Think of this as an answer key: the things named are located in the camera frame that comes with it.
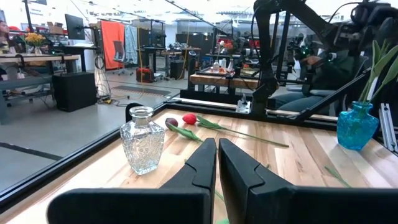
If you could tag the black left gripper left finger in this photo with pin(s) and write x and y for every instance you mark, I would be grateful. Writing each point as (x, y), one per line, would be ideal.
(192, 186)

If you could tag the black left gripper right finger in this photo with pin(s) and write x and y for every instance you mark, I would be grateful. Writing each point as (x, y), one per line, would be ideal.
(242, 186)

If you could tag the red artificial tulip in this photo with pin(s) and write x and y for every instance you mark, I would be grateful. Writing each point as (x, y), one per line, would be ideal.
(189, 119)

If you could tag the dark purple artificial tulip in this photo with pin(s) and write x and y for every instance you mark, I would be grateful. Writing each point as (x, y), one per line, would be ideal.
(171, 122)

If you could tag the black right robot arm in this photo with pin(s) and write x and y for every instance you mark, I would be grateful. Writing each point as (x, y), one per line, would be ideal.
(264, 62)

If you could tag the clear cut-glass vase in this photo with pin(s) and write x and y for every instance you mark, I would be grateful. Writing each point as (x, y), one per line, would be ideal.
(142, 149)

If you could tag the blue glass vase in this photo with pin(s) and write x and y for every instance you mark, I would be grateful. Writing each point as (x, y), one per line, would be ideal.
(356, 130)

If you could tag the small white vase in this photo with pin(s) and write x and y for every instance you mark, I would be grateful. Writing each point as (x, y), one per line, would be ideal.
(38, 51)

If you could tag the person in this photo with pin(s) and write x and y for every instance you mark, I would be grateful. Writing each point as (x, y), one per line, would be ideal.
(4, 31)
(329, 71)

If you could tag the distant wooden workbench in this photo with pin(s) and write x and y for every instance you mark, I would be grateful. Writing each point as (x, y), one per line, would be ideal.
(214, 81)

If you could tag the small black box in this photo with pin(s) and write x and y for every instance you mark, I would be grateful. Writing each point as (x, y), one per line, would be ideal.
(177, 70)

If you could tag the red black tool bag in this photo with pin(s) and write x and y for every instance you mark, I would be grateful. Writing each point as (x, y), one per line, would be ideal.
(144, 75)

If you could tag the black computer case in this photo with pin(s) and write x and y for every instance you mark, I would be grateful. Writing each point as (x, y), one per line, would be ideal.
(74, 91)

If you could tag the grey office chair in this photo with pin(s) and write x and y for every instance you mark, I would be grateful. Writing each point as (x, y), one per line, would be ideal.
(118, 49)

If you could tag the light blue cloth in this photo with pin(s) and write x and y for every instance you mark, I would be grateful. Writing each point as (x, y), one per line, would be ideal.
(131, 43)

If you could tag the orange curtain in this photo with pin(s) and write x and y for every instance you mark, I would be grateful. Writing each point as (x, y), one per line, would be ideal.
(112, 45)

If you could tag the black computer monitor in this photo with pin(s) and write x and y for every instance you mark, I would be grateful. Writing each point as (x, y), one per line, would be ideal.
(74, 26)

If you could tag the yellow flower bouquet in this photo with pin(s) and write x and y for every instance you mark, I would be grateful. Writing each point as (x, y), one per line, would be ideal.
(35, 39)

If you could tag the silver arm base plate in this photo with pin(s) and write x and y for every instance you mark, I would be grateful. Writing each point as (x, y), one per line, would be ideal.
(243, 107)

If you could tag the black frame clamp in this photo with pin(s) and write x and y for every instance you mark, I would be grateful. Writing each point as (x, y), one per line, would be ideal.
(130, 112)

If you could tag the silver aluminium bracket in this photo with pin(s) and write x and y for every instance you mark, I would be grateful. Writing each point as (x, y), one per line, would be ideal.
(387, 127)

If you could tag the black aluminium table frame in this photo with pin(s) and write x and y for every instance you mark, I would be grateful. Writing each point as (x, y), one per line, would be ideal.
(62, 168)

